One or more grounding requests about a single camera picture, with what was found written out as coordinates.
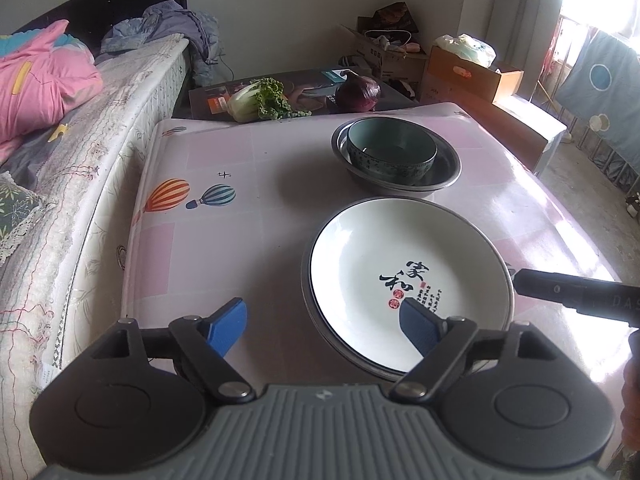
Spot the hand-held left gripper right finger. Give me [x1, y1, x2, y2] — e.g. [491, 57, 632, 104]
[390, 297, 558, 403]

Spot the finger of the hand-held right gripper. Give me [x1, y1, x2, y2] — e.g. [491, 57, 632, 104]
[515, 268, 587, 312]

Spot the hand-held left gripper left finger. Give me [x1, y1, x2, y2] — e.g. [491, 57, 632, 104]
[92, 297, 254, 405]

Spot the large steel basin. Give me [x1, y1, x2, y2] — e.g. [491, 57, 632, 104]
[301, 196, 516, 382]

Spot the medium steel basin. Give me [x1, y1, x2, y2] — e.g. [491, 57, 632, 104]
[302, 197, 515, 378]

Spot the dark ceramic bowl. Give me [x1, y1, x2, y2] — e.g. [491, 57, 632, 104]
[346, 118, 438, 184]

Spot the person's right forearm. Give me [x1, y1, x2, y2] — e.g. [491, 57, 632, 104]
[622, 355, 640, 446]

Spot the pink balloon print tablecloth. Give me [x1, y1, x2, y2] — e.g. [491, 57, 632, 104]
[120, 101, 626, 386]

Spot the low wooden cabinet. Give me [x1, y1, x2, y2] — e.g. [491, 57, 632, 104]
[450, 95, 568, 176]

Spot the blue towel with circles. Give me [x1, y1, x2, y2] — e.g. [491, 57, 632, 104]
[555, 30, 640, 196]

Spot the white quilted mattress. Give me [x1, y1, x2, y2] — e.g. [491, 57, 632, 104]
[0, 32, 191, 480]

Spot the orange cardboard box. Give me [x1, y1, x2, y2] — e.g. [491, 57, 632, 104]
[420, 46, 525, 106]

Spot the napa cabbage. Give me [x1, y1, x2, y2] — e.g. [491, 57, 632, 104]
[227, 77, 311, 123]

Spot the red hanging cloth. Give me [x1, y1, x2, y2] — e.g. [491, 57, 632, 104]
[547, 15, 568, 76]

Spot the purple cabbage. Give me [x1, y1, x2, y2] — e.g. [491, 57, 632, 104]
[335, 75, 382, 112]

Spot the green floral pillow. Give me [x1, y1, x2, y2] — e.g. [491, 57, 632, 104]
[0, 170, 46, 266]

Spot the white plastic bag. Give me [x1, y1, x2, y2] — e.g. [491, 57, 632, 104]
[434, 34, 497, 68]

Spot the grey bed sheet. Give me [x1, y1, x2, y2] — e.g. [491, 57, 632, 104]
[7, 120, 71, 181]

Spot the open brown cardboard box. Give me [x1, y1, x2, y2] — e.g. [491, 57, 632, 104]
[341, 24, 431, 81]

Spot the grey clothing heap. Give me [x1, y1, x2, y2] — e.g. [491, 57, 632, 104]
[100, 1, 223, 86]

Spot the pink quilt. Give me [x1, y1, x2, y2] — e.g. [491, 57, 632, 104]
[0, 20, 103, 161]

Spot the dark printed bag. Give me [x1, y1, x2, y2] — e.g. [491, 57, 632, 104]
[357, 2, 418, 36]

